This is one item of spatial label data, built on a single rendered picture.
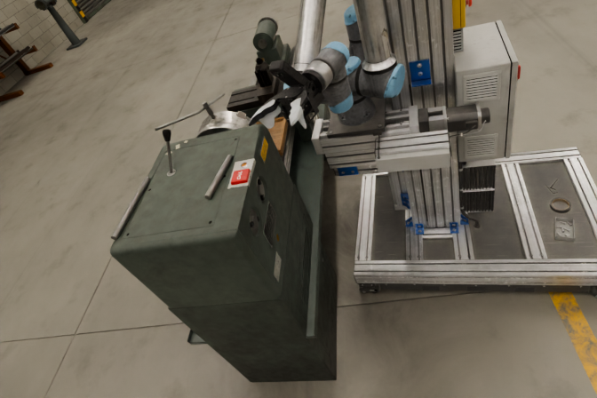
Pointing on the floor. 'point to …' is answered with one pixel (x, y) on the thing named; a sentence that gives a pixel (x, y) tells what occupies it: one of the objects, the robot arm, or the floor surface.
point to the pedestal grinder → (59, 19)
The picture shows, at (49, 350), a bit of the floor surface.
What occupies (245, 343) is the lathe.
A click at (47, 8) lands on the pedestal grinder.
